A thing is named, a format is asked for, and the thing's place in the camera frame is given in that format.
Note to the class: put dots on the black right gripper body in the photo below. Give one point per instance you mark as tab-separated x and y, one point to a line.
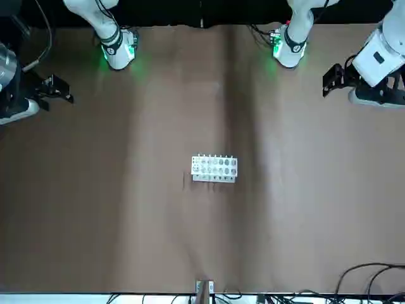
16	92

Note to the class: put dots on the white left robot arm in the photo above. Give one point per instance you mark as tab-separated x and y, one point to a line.
294	38

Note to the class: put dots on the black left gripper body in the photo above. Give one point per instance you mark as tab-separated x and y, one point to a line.
395	90

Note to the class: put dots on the black plug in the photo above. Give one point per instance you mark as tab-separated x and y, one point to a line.
261	299

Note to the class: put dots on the white side desk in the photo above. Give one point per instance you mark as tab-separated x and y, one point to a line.
63	299

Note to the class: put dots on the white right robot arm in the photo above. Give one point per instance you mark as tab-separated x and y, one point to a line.
107	31

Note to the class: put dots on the aluminium post with bracket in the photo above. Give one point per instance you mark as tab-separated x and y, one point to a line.
204	294

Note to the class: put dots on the white test tube rack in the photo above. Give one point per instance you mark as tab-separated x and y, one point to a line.
215	177

